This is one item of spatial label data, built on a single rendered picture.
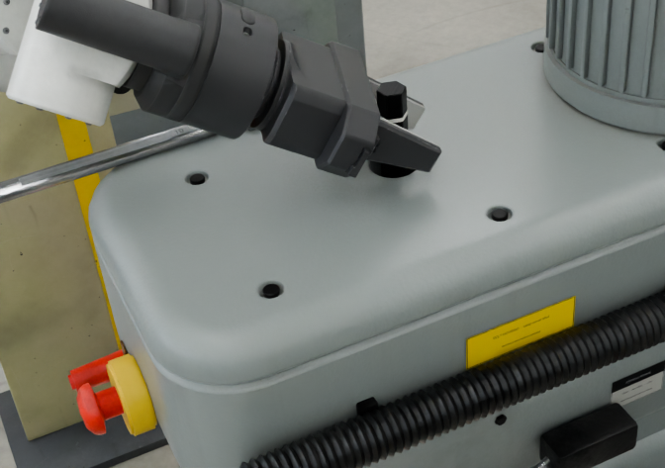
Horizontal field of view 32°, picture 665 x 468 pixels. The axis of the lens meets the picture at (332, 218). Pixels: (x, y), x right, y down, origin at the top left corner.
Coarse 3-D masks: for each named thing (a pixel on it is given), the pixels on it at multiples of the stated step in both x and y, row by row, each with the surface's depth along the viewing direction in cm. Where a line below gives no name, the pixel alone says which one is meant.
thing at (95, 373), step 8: (120, 352) 98; (96, 360) 98; (104, 360) 98; (80, 368) 97; (88, 368) 97; (96, 368) 97; (104, 368) 97; (72, 376) 97; (80, 376) 97; (88, 376) 97; (96, 376) 97; (104, 376) 97; (72, 384) 97; (80, 384) 97; (96, 384) 97
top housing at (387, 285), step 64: (448, 64) 97; (512, 64) 96; (448, 128) 89; (512, 128) 88; (576, 128) 88; (128, 192) 86; (192, 192) 85; (256, 192) 84; (320, 192) 84; (384, 192) 83; (448, 192) 83; (512, 192) 82; (576, 192) 82; (640, 192) 82; (128, 256) 80; (192, 256) 79; (256, 256) 79; (320, 256) 78; (384, 256) 78; (448, 256) 77; (512, 256) 78; (576, 256) 80; (640, 256) 84; (128, 320) 82; (192, 320) 74; (256, 320) 74; (320, 320) 74; (384, 320) 76; (448, 320) 78; (512, 320) 81; (576, 320) 84; (192, 384) 75; (256, 384) 74; (320, 384) 76; (384, 384) 79; (192, 448) 79; (256, 448) 77
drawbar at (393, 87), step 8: (384, 88) 82; (392, 88) 82; (400, 88) 82; (384, 96) 82; (392, 96) 81; (400, 96) 82; (384, 104) 82; (392, 104) 82; (400, 104) 82; (384, 112) 82; (392, 112) 82; (400, 112) 82; (384, 168) 86; (392, 168) 85; (400, 168) 85; (408, 168) 86; (384, 176) 86; (392, 176) 86; (400, 176) 86
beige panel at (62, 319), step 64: (0, 128) 262; (64, 128) 269; (64, 192) 279; (0, 256) 281; (64, 256) 289; (0, 320) 291; (64, 320) 300; (64, 384) 311; (64, 448) 314; (128, 448) 312
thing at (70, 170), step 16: (176, 128) 91; (128, 144) 89; (144, 144) 89; (160, 144) 89; (176, 144) 90; (80, 160) 88; (96, 160) 88; (112, 160) 88; (128, 160) 89; (32, 176) 87; (48, 176) 87; (64, 176) 87; (80, 176) 87; (0, 192) 86; (16, 192) 86; (32, 192) 86
